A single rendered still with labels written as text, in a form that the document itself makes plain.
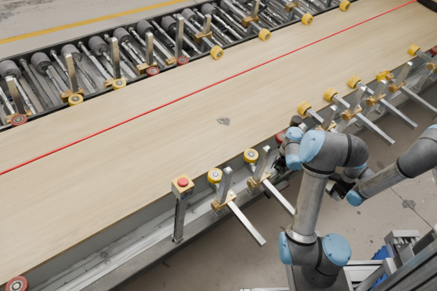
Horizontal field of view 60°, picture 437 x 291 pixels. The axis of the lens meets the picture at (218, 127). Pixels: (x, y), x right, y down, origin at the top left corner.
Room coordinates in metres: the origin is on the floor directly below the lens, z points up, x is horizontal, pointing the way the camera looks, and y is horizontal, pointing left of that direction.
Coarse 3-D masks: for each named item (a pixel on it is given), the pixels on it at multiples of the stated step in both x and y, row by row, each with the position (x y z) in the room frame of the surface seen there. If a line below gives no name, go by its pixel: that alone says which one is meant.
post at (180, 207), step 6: (186, 198) 0.85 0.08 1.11; (180, 204) 0.83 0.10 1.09; (180, 210) 0.83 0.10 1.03; (174, 216) 0.85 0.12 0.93; (180, 216) 0.84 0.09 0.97; (174, 222) 0.85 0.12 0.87; (180, 222) 0.84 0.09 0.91; (174, 228) 0.83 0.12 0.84; (180, 228) 0.84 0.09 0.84; (174, 234) 0.84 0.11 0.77; (180, 234) 0.84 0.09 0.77; (174, 240) 0.83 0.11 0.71
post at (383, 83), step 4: (384, 80) 1.93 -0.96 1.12; (380, 84) 1.92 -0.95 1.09; (384, 84) 1.90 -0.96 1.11; (376, 88) 1.93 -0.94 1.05; (380, 88) 1.91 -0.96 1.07; (376, 92) 1.92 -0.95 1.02; (380, 92) 1.91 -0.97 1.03; (372, 96) 1.92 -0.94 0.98; (376, 96) 1.91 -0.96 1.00; (364, 108) 1.92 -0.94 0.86; (368, 108) 1.91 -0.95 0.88; (364, 112) 1.92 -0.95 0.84; (368, 112) 1.91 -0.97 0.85; (364, 116) 1.91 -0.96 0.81; (360, 124) 1.90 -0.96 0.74
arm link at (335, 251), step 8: (320, 240) 0.69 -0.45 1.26; (328, 240) 0.69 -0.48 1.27; (336, 240) 0.70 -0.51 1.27; (344, 240) 0.71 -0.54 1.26; (320, 248) 0.66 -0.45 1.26; (328, 248) 0.66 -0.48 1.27; (336, 248) 0.67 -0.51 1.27; (344, 248) 0.68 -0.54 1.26; (320, 256) 0.64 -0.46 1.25; (328, 256) 0.63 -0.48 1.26; (336, 256) 0.64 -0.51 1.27; (344, 256) 0.64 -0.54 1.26; (320, 264) 0.62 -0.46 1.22; (328, 264) 0.62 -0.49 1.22; (336, 264) 0.62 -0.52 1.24; (344, 264) 0.63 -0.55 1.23; (328, 272) 0.62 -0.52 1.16; (336, 272) 0.63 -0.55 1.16
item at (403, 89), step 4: (392, 80) 2.16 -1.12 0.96; (400, 88) 2.10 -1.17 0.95; (404, 88) 2.09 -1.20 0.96; (404, 92) 2.07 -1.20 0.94; (408, 92) 2.06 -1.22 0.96; (412, 92) 2.07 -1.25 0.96; (408, 96) 2.05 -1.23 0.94; (412, 96) 2.03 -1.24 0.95; (416, 96) 2.03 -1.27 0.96; (416, 100) 2.01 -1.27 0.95; (420, 100) 2.00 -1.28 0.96; (420, 104) 1.99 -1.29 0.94; (424, 104) 1.97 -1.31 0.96; (428, 104) 1.97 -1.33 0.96; (428, 108) 1.95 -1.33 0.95; (432, 108) 1.94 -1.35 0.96; (432, 112) 1.92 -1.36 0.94; (436, 112) 1.92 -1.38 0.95
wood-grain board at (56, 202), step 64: (384, 0) 3.43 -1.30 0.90; (192, 64) 2.00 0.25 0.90; (256, 64) 2.13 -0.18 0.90; (320, 64) 2.26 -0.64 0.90; (384, 64) 2.41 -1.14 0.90; (64, 128) 1.26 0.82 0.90; (128, 128) 1.35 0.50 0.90; (192, 128) 1.44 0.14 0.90; (256, 128) 1.53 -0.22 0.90; (0, 192) 0.82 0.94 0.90; (64, 192) 0.88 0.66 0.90; (128, 192) 0.95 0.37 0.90; (0, 256) 0.54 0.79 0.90
